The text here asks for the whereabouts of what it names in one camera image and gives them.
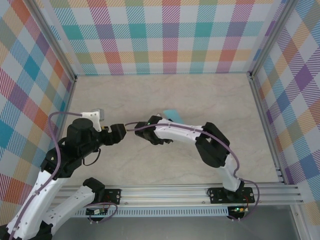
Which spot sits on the light blue cloth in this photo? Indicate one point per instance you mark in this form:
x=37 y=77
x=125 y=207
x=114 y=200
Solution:
x=173 y=115

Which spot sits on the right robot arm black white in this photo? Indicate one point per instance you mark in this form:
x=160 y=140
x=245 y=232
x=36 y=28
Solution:
x=212 y=147

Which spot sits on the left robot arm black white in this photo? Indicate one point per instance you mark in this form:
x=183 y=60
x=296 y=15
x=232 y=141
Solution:
x=42 y=190

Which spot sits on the grey metal sheet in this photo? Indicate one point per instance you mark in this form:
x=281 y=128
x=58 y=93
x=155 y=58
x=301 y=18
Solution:
x=175 y=228

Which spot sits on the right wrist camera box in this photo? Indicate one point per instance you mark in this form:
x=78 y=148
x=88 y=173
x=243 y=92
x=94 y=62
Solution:
x=159 y=115

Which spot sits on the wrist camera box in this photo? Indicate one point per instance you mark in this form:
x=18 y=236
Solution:
x=92 y=115
x=159 y=115

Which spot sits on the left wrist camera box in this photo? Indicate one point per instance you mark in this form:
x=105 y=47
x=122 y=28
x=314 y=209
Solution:
x=92 y=115

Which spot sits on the aluminium table side rail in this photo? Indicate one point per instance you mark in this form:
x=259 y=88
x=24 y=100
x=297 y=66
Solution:
x=67 y=107
x=263 y=125

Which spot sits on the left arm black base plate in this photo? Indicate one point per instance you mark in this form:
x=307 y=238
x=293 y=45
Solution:
x=113 y=196

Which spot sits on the aluminium mounting rail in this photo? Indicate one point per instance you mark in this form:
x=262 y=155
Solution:
x=162 y=195

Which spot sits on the aluminium frame post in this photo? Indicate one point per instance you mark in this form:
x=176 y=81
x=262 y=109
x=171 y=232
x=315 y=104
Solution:
x=271 y=41
x=53 y=42

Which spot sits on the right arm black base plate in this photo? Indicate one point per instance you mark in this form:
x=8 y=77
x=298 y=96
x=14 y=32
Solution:
x=217 y=196

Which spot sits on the aluminium frame leg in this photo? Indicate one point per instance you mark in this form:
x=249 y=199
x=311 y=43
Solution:
x=298 y=222

